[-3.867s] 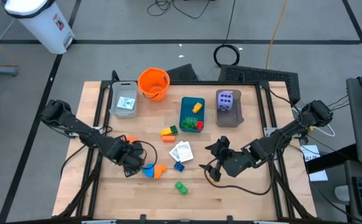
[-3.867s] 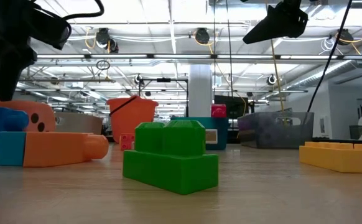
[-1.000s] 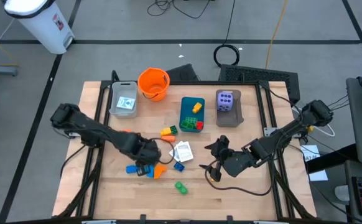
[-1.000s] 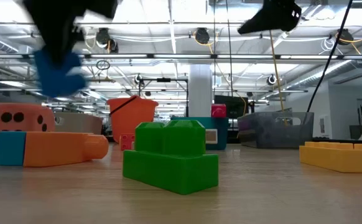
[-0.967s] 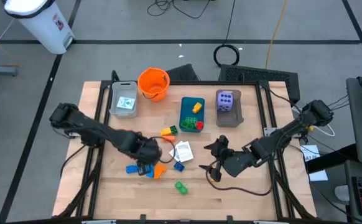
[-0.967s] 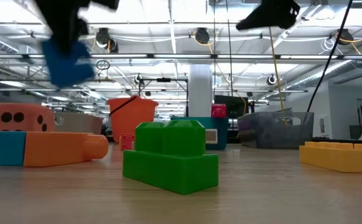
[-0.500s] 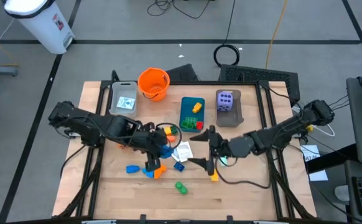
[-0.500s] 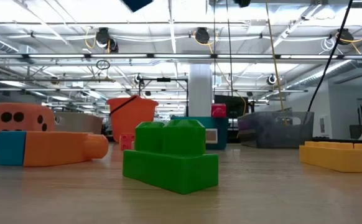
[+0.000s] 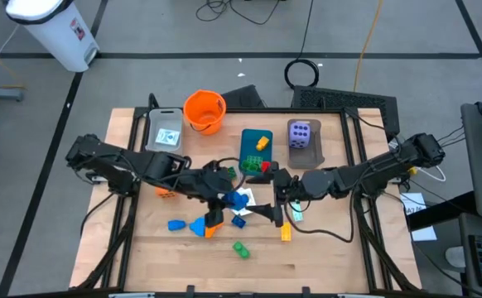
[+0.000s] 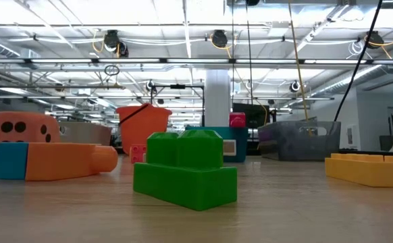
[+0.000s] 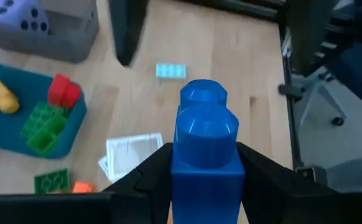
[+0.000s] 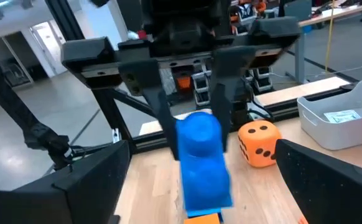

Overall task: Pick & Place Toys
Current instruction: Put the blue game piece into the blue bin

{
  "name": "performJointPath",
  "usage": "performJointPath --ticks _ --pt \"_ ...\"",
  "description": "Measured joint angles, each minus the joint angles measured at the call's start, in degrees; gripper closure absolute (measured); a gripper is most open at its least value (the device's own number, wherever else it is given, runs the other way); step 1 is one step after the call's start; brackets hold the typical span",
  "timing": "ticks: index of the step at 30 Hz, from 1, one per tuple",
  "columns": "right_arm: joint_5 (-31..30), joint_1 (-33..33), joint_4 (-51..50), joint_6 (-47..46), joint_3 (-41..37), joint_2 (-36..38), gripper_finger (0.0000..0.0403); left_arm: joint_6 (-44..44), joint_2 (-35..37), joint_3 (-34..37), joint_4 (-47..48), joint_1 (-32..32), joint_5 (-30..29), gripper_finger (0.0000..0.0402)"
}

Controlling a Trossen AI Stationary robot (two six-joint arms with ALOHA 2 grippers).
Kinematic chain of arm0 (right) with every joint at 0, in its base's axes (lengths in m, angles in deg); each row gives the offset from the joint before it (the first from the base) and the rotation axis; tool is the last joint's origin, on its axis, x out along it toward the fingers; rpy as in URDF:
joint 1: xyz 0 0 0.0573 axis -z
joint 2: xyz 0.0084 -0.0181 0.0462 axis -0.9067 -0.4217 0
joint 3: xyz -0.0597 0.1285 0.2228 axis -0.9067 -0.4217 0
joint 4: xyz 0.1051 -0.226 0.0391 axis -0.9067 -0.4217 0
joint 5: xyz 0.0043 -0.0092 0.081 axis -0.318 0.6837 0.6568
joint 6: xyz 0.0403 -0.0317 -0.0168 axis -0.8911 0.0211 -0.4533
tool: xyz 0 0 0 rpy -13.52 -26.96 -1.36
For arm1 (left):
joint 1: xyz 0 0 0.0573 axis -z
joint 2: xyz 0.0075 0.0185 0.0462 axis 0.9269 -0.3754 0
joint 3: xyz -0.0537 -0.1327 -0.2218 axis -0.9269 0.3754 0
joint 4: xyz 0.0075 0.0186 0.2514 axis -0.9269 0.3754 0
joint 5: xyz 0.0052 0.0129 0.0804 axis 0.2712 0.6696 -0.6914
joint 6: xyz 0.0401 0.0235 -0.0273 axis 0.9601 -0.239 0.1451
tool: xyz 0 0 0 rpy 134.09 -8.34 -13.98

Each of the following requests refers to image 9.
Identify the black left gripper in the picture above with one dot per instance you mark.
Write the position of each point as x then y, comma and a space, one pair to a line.
208, 182

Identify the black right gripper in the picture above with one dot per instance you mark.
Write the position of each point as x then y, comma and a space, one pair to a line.
288, 186

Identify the small dark green brick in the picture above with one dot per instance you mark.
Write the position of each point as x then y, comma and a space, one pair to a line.
232, 173

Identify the red stepped toy block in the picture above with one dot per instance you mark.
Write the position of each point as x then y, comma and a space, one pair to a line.
266, 166

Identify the light cyan brick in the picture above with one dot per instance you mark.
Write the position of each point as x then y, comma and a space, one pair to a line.
297, 215

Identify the green stepped toy block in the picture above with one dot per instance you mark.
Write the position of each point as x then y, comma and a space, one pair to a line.
251, 163

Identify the blue single-stud toy block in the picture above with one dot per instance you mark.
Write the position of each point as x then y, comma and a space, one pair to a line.
197, 227

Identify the yellow toy block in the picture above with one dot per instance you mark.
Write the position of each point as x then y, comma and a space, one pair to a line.
262, 143

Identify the blue-printed card box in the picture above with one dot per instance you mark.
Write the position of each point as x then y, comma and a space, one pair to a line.
168, 137

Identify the purple foam die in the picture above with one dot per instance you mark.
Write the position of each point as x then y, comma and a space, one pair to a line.
300, 135

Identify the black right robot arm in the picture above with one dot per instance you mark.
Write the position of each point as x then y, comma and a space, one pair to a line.
390, 163

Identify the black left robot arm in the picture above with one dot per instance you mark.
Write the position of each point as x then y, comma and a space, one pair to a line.
112, 159

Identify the small dark blue brick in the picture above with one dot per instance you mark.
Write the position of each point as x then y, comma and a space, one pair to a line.
238, 222

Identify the yellow flat studded brick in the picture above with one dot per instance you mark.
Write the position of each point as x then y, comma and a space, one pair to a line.
285, 234

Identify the orange foam die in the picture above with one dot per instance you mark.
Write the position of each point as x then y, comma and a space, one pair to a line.
164, 192

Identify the dark translucent plastic bin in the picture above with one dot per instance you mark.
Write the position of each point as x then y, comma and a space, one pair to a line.
307, 159

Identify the teal plastic bin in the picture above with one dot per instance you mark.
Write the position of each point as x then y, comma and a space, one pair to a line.
249, 138

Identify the green two-stud toy block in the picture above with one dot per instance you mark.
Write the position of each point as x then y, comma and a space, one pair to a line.
241, 250

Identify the orange plastic bucket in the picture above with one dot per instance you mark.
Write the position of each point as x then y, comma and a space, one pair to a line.
203, 109

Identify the clear grey plastic bin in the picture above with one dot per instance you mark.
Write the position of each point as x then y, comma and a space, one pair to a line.
158, 120

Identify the black wedge-shaped box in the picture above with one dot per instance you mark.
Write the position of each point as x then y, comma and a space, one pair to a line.
245, 98

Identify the black table clamp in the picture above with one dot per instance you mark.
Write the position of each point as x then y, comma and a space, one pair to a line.
306, 291
190, 289

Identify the silver bar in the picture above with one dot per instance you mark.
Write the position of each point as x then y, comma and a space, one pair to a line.
131, 295
361, 296

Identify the white paper sheet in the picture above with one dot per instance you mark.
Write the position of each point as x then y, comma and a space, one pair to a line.
425, 234
413, 203

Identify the yellow plug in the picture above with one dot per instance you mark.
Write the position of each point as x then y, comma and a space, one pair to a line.
411, 170

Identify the black floor beam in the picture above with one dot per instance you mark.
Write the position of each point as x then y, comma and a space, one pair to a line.
444, 211

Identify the white computer mouse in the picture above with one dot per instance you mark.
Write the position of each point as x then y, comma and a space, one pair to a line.
455, 257

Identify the grey desk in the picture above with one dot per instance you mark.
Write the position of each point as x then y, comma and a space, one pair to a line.
473, 225

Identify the white pedal trash bin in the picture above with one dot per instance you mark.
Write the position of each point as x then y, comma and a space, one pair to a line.
54, 33

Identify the grey stand base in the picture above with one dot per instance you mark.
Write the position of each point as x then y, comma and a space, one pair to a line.
1, 93

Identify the black aluminium table frame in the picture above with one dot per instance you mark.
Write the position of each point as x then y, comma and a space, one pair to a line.
278, 111

